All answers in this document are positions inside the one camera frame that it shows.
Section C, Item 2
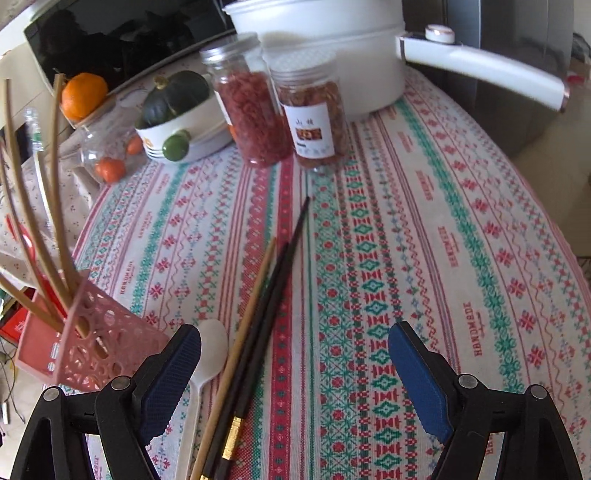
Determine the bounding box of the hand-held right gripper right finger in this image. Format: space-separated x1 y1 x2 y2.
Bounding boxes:
388 322 585 480

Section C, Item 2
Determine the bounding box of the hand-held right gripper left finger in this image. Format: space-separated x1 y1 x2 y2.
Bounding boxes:
9 324 202 480

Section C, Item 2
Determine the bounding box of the white plastic spoon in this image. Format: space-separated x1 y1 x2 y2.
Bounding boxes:
173 319 230 480

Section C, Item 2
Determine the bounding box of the pink perforated plastic basket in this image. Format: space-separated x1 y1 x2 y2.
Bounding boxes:
16 270 172 394

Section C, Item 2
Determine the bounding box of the plain bamboo chopstick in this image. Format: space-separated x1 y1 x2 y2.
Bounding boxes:
189 237 278 480

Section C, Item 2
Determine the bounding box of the black chopstick gold band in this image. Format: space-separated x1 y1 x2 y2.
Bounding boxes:
202 243 290 480
215 196 311 480

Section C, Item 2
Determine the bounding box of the red plastic spoon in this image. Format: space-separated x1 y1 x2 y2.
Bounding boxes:
11 226 70 317

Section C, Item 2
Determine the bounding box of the pile of bamboo chopsticks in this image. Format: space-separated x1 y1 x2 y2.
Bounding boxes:
0 74 93 337

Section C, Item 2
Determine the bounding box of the patterned woven tablecloth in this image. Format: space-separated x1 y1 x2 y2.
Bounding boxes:
69 78 591 480

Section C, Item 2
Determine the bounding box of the red box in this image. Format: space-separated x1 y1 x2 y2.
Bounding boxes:
0 310 32 352

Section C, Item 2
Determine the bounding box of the white floral cloth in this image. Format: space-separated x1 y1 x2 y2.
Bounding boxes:
0 106 139 282

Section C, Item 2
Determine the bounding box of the glass jar wooden lid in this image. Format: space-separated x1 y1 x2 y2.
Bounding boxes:
69 98 149 186

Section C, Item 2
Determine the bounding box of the white bowl green knob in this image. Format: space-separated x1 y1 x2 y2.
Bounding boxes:
135 87 234 163

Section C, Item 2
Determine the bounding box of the jar of red berries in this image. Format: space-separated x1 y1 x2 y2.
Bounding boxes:
199 32 293 168

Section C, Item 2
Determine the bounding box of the jar with brown label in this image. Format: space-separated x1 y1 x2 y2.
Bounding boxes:
269 48 348 171

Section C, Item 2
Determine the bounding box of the dark green pumpkin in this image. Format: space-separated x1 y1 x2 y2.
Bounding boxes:
135 70 211 130

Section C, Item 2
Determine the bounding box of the large orange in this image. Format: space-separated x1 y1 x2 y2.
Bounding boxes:
61 72 110 120

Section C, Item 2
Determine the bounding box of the white electric pot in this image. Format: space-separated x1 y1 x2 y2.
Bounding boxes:
223 0 572 121

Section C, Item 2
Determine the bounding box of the grey refrigerator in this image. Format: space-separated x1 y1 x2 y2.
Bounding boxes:
402 0 575 158

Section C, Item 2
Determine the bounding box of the black microwave oven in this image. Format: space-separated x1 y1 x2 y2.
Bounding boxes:
23 0 237 89

